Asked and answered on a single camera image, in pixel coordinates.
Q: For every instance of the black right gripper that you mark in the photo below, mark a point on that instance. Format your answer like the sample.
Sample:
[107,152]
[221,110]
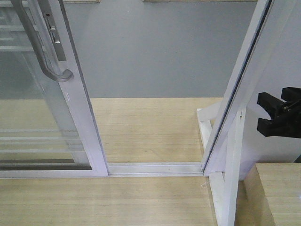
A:
[290,125]

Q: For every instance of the grey metal door handle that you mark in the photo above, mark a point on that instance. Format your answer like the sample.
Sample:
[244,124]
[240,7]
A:
[37,46]

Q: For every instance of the white framed sliding glass door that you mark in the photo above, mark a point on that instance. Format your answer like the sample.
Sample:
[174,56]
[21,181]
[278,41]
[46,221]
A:
[47,128]

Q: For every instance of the aluminium floor door track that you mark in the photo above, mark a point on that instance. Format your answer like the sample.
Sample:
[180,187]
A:
[155,169]

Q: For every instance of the door lock plate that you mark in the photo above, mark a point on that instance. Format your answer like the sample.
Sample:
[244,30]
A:
[54,35]

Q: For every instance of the light wooden box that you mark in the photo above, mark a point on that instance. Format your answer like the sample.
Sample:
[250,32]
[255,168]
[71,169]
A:
[274,193]

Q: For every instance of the light wooden floor platform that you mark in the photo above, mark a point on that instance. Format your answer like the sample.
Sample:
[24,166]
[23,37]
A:
[132,130]

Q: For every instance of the white door jamb frame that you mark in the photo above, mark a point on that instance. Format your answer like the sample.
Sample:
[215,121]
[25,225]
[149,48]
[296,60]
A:
[269,60]

